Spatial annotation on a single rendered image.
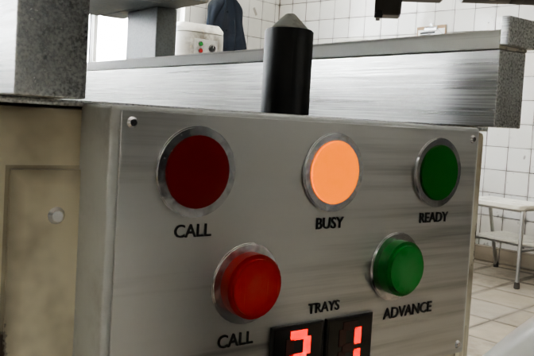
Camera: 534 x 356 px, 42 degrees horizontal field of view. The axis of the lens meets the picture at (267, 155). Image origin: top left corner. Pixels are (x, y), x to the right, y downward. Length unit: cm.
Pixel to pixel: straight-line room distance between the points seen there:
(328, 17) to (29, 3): 532
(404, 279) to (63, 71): 21
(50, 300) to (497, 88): 29
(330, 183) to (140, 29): 96
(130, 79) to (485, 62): 51
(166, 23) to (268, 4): 464
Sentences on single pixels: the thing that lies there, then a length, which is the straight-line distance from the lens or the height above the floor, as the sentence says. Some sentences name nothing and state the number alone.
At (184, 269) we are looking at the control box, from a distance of 31.
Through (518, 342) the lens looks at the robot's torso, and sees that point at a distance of 19.
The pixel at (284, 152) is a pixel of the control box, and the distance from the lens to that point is 33.
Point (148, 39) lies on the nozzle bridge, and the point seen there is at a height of 96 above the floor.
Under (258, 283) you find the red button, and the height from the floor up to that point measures 76.
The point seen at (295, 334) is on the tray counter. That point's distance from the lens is 35.
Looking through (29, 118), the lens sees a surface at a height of 83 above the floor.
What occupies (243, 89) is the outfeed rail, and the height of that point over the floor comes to 86.
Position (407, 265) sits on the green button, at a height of 76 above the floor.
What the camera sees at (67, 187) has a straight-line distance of 31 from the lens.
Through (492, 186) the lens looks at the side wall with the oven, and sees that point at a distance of 471.
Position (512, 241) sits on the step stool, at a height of 22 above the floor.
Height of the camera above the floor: 84
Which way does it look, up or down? 3 degrees down
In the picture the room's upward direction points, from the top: 3 degrees clockwise
